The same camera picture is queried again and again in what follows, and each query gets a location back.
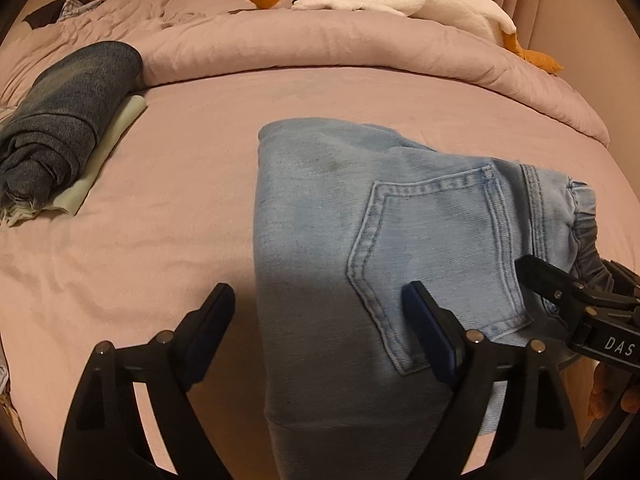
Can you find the person's right hand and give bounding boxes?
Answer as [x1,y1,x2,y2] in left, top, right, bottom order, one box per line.
[586,362,637,421]

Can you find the pink bed sheet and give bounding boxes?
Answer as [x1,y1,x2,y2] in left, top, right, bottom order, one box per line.
[0,65,636,480]

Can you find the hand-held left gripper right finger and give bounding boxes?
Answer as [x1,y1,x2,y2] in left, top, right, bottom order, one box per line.
[401,280,585,480]

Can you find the plaid cloth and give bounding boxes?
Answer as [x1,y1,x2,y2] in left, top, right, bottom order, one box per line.
[0,347,13,411]

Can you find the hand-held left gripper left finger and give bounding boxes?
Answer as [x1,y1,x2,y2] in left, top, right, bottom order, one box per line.
[56,282,237,480]

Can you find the pink duvet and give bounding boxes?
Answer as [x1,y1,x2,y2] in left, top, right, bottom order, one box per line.
[0,0,611,148]

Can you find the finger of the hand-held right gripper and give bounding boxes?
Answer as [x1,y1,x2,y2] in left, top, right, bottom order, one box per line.
[515,255,597,329]
[600,258,640,307]

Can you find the dark cloth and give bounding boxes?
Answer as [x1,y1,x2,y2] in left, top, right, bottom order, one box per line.
[22,0,68,28]

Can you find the dark blue folded pants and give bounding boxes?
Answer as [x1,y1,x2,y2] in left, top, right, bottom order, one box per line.
[0,41,144,208]

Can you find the pale green folded cloth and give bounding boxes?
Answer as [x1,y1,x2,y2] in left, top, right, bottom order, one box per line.
[0,94,148,227]

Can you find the blue checked cloth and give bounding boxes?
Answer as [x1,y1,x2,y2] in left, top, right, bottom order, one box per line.
[56,0,108,23]

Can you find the light blue jeans pants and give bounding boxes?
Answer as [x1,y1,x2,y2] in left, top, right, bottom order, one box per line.
[252,117,613,480]

